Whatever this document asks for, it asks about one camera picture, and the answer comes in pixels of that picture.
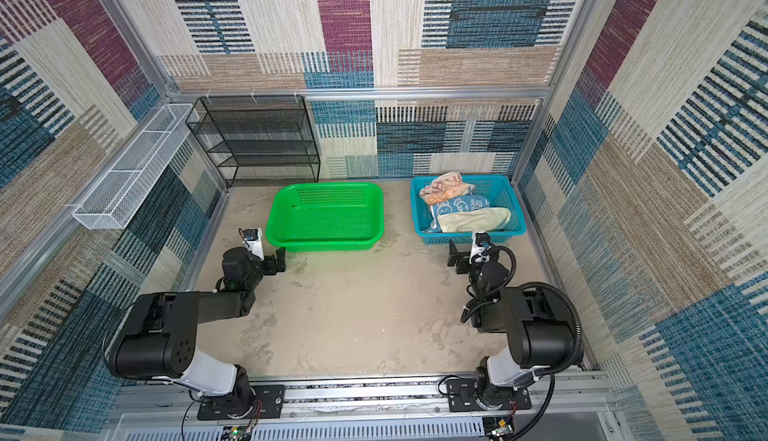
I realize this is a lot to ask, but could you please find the pale yellow teal towel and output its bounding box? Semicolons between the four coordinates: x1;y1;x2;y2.
437;207;511;233

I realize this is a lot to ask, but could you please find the blue rabbit print towel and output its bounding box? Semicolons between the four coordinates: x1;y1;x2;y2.
425;195;491;233

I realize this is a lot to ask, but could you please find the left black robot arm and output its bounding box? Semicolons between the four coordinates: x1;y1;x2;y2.
106;247;286;422

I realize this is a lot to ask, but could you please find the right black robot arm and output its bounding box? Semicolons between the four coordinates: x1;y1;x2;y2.
438;240;583;412

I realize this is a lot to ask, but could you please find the green plastic basket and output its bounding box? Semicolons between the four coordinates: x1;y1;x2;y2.
265;182;385;252

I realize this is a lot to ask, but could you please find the pink orange print towel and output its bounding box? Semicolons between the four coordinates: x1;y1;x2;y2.
419;172;475;206

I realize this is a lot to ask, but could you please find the teal plastic basket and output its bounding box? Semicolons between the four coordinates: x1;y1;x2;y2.
410;175;526;245

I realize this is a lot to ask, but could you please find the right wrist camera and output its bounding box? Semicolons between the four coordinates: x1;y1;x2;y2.
469;231;492;265

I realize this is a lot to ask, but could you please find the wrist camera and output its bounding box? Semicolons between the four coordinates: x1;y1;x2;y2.
469;231;492;265
239;228;265;261

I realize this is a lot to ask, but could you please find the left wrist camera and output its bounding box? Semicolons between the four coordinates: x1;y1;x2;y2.
239;228;265;261

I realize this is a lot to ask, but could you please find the black wire shelf rack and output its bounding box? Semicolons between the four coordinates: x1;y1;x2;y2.
186;95;321;188

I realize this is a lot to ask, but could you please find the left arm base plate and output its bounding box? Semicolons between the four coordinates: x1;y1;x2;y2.
196;385;286;421

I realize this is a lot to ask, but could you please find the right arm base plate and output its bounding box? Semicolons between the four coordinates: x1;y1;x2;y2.
438;377;532;412

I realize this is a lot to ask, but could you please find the white wire mesh tray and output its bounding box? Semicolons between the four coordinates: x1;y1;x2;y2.
72;104;192;230

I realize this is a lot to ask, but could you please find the aluminium front rail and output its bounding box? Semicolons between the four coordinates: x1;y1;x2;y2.
107;368;613;427

